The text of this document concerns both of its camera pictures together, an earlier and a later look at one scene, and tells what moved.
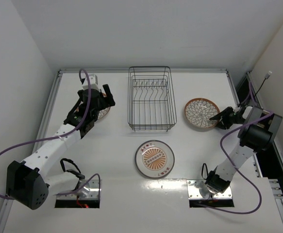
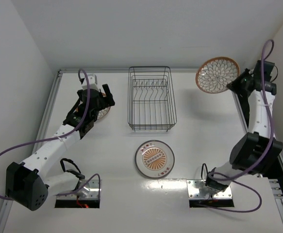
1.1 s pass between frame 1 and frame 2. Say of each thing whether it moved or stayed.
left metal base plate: stayed
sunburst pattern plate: stayed
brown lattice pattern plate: stayed
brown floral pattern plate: moved
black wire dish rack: stayed
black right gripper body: moved
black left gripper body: stayed
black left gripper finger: stayed
